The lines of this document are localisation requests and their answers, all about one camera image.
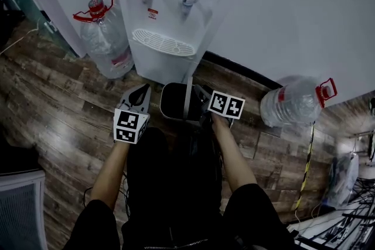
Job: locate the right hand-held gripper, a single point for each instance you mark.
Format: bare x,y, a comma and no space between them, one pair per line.
227,105

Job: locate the white water dispenser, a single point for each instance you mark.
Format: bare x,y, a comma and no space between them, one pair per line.
170,61

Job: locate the black metal rack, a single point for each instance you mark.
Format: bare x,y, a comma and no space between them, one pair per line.
351,215

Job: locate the person's right forearm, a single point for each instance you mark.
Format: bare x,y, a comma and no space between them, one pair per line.
237,161

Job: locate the person's left forearm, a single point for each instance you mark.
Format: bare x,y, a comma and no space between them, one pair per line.
109,172

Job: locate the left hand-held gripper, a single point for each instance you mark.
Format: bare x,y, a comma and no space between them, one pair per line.
129,126

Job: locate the person's black clothing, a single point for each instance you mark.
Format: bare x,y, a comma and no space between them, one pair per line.
170,184

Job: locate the yellow black floor tape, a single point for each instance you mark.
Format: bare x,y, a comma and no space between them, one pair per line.
306,169

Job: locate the clear plastic bag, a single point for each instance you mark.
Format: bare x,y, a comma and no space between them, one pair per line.
342,181

